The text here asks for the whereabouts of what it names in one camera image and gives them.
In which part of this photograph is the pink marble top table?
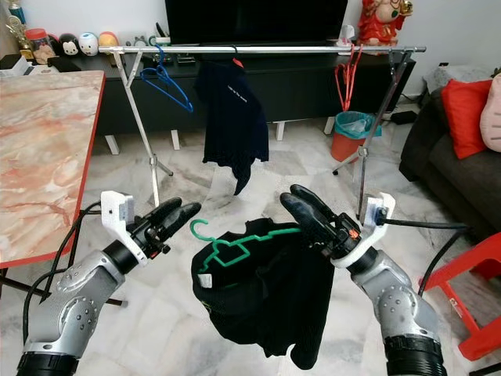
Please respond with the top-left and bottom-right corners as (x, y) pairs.
(0, 70), (126, 308)

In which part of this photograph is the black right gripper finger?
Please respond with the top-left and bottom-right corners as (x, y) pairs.
(280, 196), (333, 248)
(291, 184), (349, 230)

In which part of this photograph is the gold trophy blue globe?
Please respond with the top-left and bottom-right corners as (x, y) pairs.
(4, 0), (32, 60)

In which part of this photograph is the green plastic hanger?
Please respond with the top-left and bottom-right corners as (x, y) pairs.
(189, 218), (302, 271)

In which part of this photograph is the black television console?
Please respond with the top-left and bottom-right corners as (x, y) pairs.
(47, 49), (416, 154)

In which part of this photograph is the blue plastic hanger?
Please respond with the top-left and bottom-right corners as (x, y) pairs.
(139, 45), (195, 114)

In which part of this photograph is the orange round toy figurine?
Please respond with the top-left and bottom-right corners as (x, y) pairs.
(99, 31), (120, 49)

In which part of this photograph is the lace covered side table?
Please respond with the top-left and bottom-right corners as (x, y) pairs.
(423, 64), (478, 99)

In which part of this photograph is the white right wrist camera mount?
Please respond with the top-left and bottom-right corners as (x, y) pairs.
(330, 192), (398, 269)

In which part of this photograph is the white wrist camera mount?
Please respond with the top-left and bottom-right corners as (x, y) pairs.
(330, 192), (398, 269)
(99, 190), (135, 244)

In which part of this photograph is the red robed figurine statue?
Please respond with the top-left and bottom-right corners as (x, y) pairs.
(358, 0), (414, 45)

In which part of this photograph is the red plastic stool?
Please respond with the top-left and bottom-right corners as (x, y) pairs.
(425, 231), (501, 361)

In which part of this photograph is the navy blue shirt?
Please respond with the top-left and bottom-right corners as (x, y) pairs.
(194, 61), (271, 197)

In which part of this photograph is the silver metal clothes rack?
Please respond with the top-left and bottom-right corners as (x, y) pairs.
(98, 45), (427, 220)

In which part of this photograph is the small white box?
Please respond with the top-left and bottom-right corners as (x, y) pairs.
(0, 53), (20, 73)

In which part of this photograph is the black shirt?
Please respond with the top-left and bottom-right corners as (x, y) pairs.
(189, 218), (336, 371)

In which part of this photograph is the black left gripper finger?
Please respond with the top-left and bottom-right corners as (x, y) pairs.
(142, 196), (183, 228)
(155, 201), (203, 240)

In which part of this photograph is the black flat television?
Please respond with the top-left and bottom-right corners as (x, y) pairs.
(164, 0), (349, 45)

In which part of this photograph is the red plastic hanger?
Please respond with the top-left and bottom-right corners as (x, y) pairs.
(344, 43), (365, 110)
(333, 45), (355, 112)

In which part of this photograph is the white round toy figurine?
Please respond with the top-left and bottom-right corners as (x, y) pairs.
(79, 32), (99, 56)

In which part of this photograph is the red lid jar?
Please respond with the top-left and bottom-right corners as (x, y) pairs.
(25, 28), (57, 65)

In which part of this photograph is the dark brown sofa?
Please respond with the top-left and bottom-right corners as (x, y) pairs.
(399, 86), (501, 240)

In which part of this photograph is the orange bin with teal bag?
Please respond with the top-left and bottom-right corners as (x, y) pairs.
(329, 110), (380, 163)

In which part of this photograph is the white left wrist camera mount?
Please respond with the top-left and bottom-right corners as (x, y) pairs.
(99, 190), (135, 244)

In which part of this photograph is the red cushion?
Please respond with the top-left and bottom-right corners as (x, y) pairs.
(441, 78), (494, 160)

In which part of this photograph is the black round toy figurine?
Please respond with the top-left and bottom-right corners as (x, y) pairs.
(58, 34), (80, 57)

